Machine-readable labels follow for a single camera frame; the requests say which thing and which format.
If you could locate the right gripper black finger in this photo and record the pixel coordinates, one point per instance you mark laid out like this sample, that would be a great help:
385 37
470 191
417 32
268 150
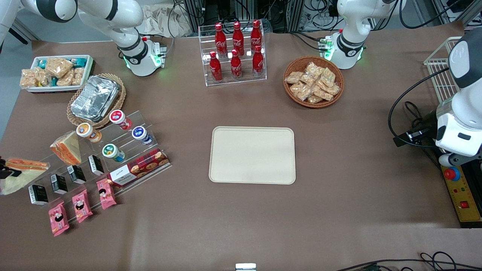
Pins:
9 173
2 163

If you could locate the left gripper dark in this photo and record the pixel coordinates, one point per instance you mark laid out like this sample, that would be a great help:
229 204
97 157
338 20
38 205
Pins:
428 126

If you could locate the plastic-wrapped triangle sandwich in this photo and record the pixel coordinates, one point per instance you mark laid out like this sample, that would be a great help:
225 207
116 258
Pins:
69 148
34 165

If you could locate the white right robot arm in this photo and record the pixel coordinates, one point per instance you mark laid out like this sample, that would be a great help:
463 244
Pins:
113 19

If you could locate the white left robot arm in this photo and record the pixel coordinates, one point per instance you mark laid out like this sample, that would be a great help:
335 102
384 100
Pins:
350 41

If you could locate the beige rectangular serving tray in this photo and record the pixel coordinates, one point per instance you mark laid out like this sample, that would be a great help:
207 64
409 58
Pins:
252 155

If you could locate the small black drink carton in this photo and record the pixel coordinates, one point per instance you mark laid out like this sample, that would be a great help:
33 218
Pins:
38 195
77 174
96 165
59 184

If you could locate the pink snack packet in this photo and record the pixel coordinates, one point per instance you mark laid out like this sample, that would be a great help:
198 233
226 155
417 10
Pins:
106 194
82 206
58 219

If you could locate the clear-wrapped rice cracker pack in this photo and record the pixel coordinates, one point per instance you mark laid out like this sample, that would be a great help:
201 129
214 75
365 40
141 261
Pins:
323 94
333 89
66 79
313 69
301 91
328 77
28 79
78 76
293 77
314 99
58 67
43 77

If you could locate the orange-lid yogurt cup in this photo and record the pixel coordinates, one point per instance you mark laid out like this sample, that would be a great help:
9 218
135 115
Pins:
84 130

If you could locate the yellow emergency stop box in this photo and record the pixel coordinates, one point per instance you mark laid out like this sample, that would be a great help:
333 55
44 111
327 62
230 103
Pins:
465 205

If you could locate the small teal snack packet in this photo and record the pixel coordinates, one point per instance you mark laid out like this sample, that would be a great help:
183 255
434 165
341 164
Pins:
42 64
54 82
80 62

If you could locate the green-lid yogurt cup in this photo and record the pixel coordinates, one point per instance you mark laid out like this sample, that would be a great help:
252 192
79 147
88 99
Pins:
110 150

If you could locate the stacked aluminium foil containers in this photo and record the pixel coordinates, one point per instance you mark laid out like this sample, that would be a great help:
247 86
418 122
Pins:
94 98

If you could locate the red-lid yogurt cup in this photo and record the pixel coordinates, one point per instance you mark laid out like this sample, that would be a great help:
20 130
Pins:
118 116

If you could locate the white rectangular plastic bin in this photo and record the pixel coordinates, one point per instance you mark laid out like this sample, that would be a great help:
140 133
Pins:
88 71

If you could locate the red tartan cookie box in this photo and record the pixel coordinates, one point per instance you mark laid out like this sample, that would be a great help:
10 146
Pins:
137 168

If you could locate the oval wicker basket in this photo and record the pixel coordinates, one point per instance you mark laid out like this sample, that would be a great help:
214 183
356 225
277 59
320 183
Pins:
120 101

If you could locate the round brown wicker basket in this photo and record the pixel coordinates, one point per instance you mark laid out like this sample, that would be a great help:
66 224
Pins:
292 64

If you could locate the blue-lid yogurt cup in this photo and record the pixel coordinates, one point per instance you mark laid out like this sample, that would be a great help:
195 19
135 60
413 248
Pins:
139 132

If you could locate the clear acrylic stepped shelf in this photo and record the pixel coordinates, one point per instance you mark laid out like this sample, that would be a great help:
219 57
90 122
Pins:
145 120

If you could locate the red cola bottle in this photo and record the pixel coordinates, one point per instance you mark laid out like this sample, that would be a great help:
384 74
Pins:
256 37
258 64
236 67
238 39
220 41
215 69

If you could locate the crumpled beige plastic bag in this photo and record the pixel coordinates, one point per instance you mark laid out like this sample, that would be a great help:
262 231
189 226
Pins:
162 20

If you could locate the clear acrylic bottle rack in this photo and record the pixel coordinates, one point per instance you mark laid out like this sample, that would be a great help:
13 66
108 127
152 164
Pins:
205 41

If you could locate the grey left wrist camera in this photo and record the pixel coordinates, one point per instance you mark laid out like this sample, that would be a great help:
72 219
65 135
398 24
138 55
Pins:
459 159

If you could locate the grey metal frame leg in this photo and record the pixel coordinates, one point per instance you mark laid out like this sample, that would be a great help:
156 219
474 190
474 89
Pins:
24 32

